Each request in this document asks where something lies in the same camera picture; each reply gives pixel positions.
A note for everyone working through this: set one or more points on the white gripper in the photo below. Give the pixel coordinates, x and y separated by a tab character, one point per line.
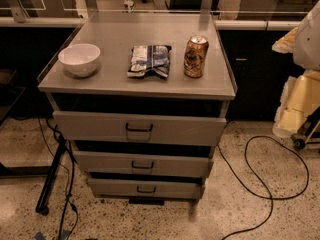
308	44

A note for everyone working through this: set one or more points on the orange soda can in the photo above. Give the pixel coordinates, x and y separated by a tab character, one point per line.
195	55

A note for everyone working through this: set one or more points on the blue white snack bag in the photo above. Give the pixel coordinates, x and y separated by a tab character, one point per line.
149	60

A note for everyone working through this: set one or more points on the black stand leg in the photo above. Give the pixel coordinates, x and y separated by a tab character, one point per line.
42	204

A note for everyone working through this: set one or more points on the grey drawer cabinet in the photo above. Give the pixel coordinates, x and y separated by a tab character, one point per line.
110	90

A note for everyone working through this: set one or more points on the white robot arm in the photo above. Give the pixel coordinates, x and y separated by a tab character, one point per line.
306	51

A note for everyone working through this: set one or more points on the white horizontal rail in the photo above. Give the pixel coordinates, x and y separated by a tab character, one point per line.
220	24

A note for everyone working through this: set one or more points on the grey drawer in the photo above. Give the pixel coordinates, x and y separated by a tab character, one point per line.
149	189
156	165
155	129

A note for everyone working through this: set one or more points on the wheeled cart base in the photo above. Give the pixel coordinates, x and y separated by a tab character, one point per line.
309	133

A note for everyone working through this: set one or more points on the clear bottle in background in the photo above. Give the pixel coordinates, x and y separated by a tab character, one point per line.
129	5

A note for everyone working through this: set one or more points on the white ceramic bowl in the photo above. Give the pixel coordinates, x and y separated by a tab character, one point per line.
81	59

